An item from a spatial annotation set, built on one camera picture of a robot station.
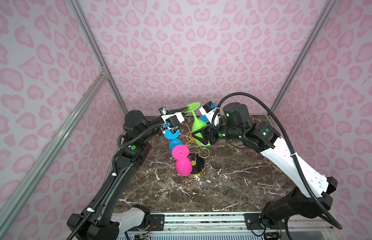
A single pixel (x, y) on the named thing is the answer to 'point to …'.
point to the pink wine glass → (183, 164)
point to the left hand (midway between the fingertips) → (186, 103)
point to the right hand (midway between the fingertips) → (197, 130)
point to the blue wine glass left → (174, 142)
